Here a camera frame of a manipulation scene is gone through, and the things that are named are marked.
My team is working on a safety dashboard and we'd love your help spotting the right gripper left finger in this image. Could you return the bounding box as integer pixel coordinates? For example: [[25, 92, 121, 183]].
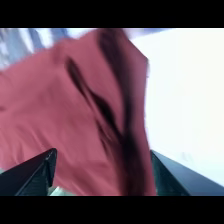
[[0, 147, 58, 197]]

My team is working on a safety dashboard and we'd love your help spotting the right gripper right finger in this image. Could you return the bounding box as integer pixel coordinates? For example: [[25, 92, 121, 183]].
[[150, 149, 224, 197]]

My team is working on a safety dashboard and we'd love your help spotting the red garment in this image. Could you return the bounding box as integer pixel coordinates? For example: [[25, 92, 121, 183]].
[[0, 28, 158, 197]]

